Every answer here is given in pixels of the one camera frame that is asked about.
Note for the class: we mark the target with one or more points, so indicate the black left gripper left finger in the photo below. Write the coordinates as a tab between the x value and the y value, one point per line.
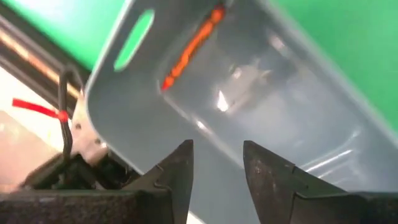
178	174

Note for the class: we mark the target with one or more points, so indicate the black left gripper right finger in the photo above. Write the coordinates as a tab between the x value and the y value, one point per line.
267	180

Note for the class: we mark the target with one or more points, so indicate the orange crayon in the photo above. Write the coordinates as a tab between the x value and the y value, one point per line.
192	46

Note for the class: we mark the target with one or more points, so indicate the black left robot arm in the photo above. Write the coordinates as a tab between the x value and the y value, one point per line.
77	174

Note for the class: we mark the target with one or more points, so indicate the low grey-blue plastic bin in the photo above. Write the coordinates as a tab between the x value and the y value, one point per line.
280	124

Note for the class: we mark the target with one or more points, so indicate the red zip tie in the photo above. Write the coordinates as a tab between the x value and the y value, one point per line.
34	107

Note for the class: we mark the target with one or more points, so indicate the silver mounting bracket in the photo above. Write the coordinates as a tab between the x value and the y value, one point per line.
88	143

